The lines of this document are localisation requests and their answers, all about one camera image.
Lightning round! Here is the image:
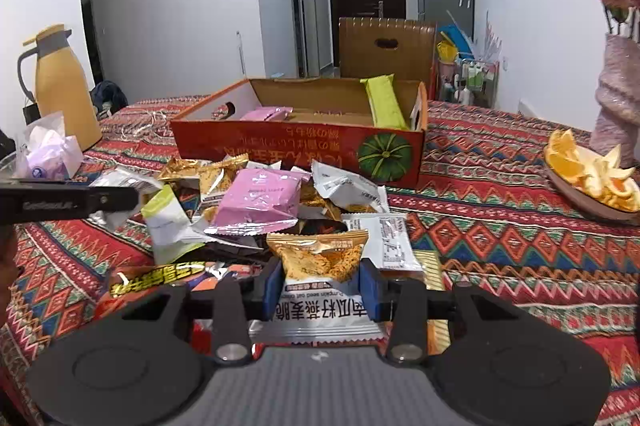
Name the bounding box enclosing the storage rack with bottles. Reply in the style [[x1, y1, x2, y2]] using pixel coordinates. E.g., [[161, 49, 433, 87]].
[[437, 57, 501, 108]]

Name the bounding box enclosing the brown cardboard box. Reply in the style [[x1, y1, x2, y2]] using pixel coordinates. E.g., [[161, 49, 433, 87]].
[[338, 17, 439, 83]]

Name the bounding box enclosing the gold and white snack packet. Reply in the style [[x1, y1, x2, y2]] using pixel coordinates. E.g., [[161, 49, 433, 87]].
[[248, 230, 387, 348]]

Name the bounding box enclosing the dark brown door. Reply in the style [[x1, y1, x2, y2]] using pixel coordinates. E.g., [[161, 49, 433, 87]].
[[327, 0, 406, 69]]

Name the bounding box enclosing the red snack packet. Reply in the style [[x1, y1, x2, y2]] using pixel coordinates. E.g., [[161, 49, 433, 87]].
[[95, 260, 262, 354]]

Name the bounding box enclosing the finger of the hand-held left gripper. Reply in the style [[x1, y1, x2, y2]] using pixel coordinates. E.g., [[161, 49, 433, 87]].
[[90, 187, 139, 217]]

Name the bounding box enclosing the pink vase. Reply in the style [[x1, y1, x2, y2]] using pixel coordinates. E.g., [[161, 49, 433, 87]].
[[590, 32, 640, 153]]

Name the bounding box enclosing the silver snack packet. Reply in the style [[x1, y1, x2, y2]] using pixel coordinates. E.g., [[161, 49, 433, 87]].
[[89, 166, 164, 230]]

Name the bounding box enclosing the dark brown snack packet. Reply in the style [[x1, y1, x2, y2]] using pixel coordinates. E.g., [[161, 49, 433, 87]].
[[202, 240, 272, 265]]

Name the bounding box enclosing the tissue pack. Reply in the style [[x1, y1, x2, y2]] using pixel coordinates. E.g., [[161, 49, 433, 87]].
[[14, 111, 85, 181]]

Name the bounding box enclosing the pile of orange slices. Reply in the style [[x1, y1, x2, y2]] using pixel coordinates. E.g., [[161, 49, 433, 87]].
[[545, 129, 640, 213]]

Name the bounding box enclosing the long green snack packet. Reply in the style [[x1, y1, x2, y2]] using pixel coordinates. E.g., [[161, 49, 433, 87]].
[[360, 75, 409, 130]]

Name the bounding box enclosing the white cable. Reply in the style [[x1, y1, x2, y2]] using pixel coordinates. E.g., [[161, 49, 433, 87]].
[[116, 105, 174, 140]]

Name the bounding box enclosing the pale pink paper decoration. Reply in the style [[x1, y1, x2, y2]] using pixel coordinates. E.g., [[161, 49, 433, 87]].
[[476, 10, 504, 63]]

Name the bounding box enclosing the blue dustpan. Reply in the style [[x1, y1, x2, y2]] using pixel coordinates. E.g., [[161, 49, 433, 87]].
[[440, 24, 474, 58]]

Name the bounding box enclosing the glass bowl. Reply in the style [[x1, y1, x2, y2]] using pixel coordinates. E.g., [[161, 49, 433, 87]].
[[0, 153, 32, 180]]

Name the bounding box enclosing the green and white snack packet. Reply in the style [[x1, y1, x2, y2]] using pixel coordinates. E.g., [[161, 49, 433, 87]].
[[141, 186, 202, 265]]

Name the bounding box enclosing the orange cardboard box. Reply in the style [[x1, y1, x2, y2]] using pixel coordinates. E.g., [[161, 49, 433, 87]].
[[170, 77, 429, 190]]

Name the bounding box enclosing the person's left forearm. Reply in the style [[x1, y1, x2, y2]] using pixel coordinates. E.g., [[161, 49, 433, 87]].
[[0, 226, 24, 323]]

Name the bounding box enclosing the white and orange snack packet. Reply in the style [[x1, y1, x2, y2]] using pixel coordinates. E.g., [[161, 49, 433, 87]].
[[311, 158, 390, 215]]

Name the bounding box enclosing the dark backpack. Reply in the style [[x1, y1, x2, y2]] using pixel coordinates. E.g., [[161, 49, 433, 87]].
[[91, 81, 129, 115]]

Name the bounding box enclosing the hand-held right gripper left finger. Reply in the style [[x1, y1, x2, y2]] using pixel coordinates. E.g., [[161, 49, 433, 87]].
[[107, 257, 282, 366]]

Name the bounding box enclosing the yellow thermos jug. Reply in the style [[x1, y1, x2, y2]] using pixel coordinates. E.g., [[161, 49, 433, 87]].
[[17, 24, 104, 152]]

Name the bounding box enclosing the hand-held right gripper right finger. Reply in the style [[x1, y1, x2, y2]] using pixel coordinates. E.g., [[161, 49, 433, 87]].
[[359, 257, 533, 366]]

